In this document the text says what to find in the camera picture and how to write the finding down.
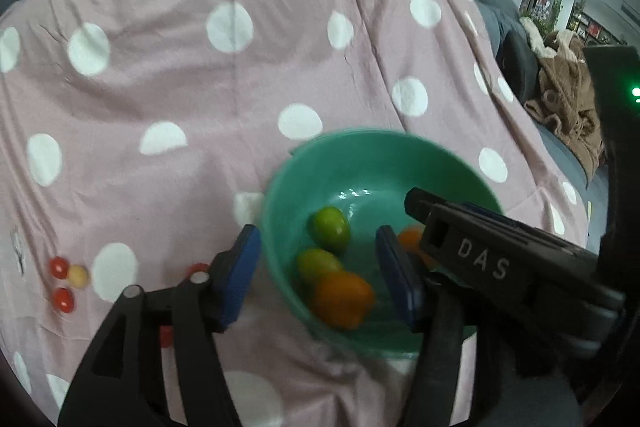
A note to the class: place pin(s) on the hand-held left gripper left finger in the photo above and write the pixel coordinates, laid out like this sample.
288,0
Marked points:
244,274

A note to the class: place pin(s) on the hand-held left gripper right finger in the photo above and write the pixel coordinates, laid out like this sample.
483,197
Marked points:
400,279

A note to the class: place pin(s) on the green bowl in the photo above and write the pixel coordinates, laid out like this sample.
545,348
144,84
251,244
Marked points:
380,177

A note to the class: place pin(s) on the white fluffy cloth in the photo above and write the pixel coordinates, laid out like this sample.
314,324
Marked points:
537,38

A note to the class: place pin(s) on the yellow-green lime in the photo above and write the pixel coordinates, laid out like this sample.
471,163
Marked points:
315,263

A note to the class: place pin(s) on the small orange tangerine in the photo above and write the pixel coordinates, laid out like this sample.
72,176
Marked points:
411,241

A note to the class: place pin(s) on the pink polka dot blanket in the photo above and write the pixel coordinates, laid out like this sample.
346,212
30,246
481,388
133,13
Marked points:
175,107

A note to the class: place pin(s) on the green lime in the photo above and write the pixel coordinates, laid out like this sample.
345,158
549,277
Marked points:
328,228

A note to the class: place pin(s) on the yellow cherry tomato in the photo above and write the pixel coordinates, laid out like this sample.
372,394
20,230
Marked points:
78,275

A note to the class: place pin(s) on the red cherry tomato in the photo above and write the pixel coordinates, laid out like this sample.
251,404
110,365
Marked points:
198,268
64,300
165,336
58,267

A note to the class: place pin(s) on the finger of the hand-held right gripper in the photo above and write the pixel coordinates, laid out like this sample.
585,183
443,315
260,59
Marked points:
425,207

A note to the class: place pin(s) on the dark grey cushion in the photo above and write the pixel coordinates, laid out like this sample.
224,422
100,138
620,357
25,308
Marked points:
517,64

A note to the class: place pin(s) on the large orange tangerine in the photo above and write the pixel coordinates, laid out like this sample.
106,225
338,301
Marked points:
345,299

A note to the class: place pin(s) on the brown fleece blanket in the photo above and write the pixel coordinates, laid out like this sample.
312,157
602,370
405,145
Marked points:
570,107

